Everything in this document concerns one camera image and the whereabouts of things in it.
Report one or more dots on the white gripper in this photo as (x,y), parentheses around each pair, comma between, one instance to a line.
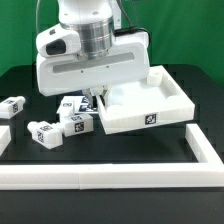
(88,57)

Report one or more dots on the white square table top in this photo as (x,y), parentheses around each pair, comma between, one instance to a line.
(153,101)

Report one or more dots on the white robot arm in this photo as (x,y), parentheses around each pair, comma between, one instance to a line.
(76,13)

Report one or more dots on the white sheet with tags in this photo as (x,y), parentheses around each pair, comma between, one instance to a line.
(81,104)

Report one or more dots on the white part left edge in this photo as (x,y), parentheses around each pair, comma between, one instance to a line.
(5,138)

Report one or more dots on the white L-shaped obstacle fence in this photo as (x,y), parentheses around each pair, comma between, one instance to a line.
(207,171)

